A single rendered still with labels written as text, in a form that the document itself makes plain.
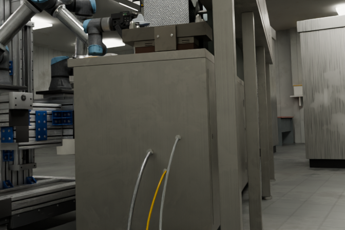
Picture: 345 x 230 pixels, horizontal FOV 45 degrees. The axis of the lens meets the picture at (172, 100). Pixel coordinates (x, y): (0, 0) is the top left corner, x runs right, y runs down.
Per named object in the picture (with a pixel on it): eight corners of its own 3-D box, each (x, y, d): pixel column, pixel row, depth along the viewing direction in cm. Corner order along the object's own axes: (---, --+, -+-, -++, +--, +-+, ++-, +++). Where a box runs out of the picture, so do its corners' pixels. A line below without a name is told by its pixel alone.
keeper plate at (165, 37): (156, 52, 191) (155, 28, 192) (177, 50, 188) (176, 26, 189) (154, 51, 189) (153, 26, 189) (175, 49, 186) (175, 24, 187)
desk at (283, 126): (294, 142, 1046) (293, 116, 1049) (283, 146, 932) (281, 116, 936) (269, 142, 1075) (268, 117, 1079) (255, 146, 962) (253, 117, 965)
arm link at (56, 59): (49, 77, 281) (49, 57, 282) (70, 77, 286) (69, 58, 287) (52, 75, 270) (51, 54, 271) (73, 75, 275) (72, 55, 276)
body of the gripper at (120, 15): (130, 10, 213) (108, 13, 216) (131, 27, 212) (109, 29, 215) (135, 14, 220) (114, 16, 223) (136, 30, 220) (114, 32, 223)
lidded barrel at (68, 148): (67, 152, 932) (66, 123, 936) (85, 152, 905) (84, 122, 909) (49, 154, 887) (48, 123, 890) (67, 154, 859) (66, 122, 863)
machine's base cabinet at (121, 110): (193, 178, 433) (191, 96, 438) (256, 179, 417) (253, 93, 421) (75, 254, 191) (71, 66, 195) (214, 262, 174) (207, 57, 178)
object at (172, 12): (145, 38, 214) (144, 2, 215) (189, 34, 208) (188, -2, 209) (144, 38, 214) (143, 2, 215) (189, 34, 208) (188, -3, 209)
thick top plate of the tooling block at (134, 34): (134, 47, 211) (133, 35, 211) (212, 41, 201) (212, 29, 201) (122, 41, 196) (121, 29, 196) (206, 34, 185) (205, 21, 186)
